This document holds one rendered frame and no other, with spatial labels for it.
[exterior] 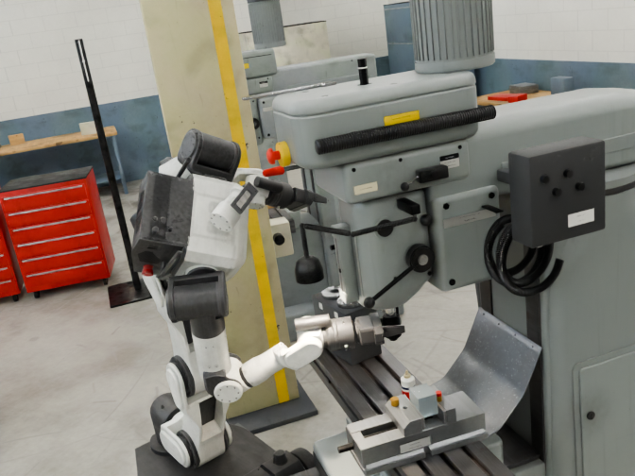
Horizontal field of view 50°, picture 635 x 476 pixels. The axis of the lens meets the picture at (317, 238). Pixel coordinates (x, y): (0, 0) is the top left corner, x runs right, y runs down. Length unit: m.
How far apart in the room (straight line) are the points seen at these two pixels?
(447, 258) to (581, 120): 0.50
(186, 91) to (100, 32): 7.29
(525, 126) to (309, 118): 0.58
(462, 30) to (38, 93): 9.23
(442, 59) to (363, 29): 9.73
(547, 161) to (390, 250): 0.44
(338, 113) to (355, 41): 9.85
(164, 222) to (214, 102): 1.64
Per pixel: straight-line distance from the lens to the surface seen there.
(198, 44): 3.34
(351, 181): 1.60
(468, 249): 1.79
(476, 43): 1.74
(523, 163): 1.53
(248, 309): 3.64
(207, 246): 1.80
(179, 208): 1.81
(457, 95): 1.68
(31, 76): 10.60
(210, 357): 1.85
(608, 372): 2.10
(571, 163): 1.58
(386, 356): 2.30
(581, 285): 1.95
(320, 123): 1.54
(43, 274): 6.41
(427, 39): 1.74
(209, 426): 2.49
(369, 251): 1.70
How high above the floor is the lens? 2.08
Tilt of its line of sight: 18 degrees down
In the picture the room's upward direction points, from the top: 8 degrees counter-clockwise
